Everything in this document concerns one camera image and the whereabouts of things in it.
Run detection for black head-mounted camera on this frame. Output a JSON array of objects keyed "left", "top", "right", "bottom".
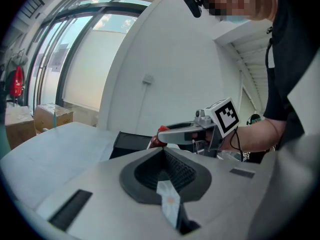
[{"left": 183, "top": 0, "right": 204, "bottom": 19}]

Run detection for small red-capped bottle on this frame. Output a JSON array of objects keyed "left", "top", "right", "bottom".
[{"left": 149, "top": 125, "right": 169, "bottom": 149}]

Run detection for person's head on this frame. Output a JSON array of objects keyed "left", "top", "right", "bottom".
[{"left": 207, "top": 0, "right": 278, "bottom": 22}]

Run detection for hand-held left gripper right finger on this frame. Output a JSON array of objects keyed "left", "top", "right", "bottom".
[{"left": 163, "top": 147, "right": 275, "bottom": 240}]

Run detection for taped brown cardboard box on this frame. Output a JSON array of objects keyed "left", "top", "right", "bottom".
[{"left": 4, "top": 105, "right": 37, "bottom": 150}]

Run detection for light blue face mask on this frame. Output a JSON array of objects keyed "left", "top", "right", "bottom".
[{"left": 226, "top": 14, "right": 251, "bottom": 24}]

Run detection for person's right forearm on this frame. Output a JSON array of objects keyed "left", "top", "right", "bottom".
[{"left": 221, "top": 116, "right": 288, "bottom": 153}]

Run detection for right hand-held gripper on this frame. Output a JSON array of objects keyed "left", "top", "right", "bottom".
[{"left": 156, "top": 97, "right": 241, "bottom": 158}]

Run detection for red bag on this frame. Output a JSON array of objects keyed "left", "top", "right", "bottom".
[{"left": 9, "top": 65, "right": 25, "bottom": 97}]

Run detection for black framed glass door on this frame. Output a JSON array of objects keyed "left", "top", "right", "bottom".
[{"left": 23, "top": 0, "right": 161, "bottom": 115}]

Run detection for black wrist strap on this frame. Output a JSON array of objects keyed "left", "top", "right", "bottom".
[{"left": 230, "top": 128, "right": 245, "bottom": 162}]

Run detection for black box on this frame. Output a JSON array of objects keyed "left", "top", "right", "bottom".
[{"left": 109, "top": 131, "right": 158, "bottom": 160}]

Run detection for person's black t-shirt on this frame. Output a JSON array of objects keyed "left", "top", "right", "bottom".
[{"left": 262, "top": 0, "right": 320, "bottom": 160}]

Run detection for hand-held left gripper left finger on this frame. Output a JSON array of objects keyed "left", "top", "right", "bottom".
[{"left": 34, "top": 147, "right": 181, "bottom": 240}]

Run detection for large brown cardboard box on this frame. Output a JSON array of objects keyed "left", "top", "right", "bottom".
[{"left": 33, "top": 103, "right": 74, "bottom": 133}]

